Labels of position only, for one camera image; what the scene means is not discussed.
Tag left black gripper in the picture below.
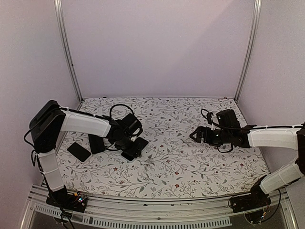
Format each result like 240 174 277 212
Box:
114 135 144 159

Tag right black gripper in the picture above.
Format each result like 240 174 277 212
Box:
190 126 232 147

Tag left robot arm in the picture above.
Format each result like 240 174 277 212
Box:
29 100 148 207

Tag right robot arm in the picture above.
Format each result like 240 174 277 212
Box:
190 124 305 208

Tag black phone middle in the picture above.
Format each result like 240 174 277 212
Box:
88 134 105 154

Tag black phone with white edge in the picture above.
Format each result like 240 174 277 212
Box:
67 142 92 163

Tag floral patterned table mat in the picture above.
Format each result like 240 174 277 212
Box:
57 97 269 199

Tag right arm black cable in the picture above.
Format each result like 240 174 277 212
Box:
201 108 248 131

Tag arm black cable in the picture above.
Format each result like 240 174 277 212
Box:
201 108 248 131
109 104 135 120

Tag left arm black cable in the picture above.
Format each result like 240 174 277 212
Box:
109 104 135 120

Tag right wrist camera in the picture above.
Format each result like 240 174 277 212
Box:
216 109 241 129

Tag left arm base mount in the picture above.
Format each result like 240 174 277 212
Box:
46 191 88 213

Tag front aluminium rail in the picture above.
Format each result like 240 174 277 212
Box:
20 185 300 229

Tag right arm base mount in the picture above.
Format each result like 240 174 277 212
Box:
228 194 271 224

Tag right aluminium frame post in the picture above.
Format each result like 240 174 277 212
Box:
234 0 262 103

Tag aluminium frame post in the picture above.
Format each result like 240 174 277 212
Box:
54 0 83 102
234 0 262 103

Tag left aluminium frame post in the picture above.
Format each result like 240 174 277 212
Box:
54 0 83 102

